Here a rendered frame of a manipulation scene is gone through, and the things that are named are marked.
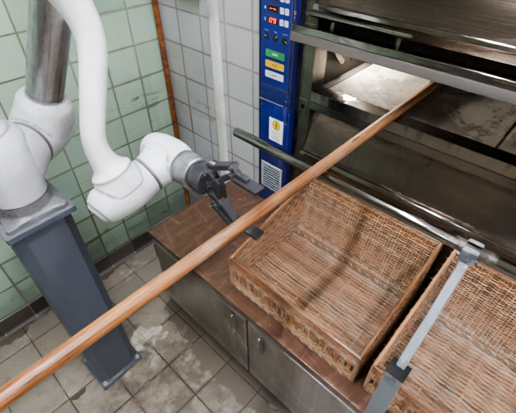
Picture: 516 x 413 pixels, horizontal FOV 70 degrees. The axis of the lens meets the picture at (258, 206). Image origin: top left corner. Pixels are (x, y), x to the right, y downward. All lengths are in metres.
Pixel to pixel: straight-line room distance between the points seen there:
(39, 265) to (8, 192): 0.27
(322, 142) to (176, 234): 0.74
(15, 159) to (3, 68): 0.64
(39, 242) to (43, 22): 0.61
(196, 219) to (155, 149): 0.78
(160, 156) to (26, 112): 0.45
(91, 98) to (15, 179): 0.38
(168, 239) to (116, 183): 0.76
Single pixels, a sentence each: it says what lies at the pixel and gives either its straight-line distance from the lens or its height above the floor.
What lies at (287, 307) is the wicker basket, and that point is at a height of 0.70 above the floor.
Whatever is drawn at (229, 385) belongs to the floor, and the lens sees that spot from 1.90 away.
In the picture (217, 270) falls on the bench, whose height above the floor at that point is 0.58.
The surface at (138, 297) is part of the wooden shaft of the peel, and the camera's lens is 0.70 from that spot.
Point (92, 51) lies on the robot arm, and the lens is 0.92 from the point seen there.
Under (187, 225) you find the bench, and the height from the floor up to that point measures 0.58.
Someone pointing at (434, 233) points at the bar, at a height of 1.17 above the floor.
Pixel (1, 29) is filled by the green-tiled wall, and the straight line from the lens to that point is 1.72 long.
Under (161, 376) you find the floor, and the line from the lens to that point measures 1.97.
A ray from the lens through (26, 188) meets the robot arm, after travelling 1.21.
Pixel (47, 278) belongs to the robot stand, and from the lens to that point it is 1.40.
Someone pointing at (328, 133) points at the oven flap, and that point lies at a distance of 1.43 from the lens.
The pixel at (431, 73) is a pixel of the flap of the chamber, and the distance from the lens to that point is 1.02.
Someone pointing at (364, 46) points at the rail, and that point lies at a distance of 1.08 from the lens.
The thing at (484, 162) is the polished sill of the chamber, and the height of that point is 1.16.
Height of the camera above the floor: 1.76
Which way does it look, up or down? 42 degrees down
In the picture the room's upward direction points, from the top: straight up
